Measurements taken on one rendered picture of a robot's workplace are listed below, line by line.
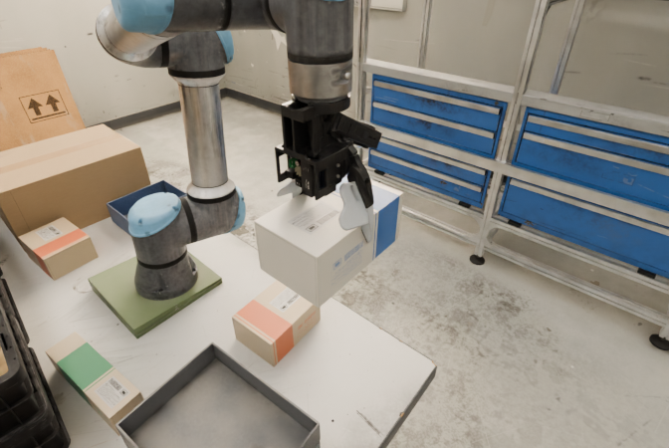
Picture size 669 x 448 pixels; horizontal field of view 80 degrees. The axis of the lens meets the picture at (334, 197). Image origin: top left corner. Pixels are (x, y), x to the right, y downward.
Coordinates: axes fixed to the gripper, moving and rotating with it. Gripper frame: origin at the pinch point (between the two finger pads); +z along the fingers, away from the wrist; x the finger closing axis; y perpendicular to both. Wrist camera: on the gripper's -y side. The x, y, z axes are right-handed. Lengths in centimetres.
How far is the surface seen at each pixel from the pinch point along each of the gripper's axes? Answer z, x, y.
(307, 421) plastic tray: 32.6, 4.8, 12.6
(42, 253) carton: 33, -79, 25
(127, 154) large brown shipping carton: 22, -94, -8
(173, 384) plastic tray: 32.7, -18.5, 23.4
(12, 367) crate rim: 18, -28, 40
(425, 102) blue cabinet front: 32, -58, -140
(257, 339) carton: 35.1, -15.9, 6.1
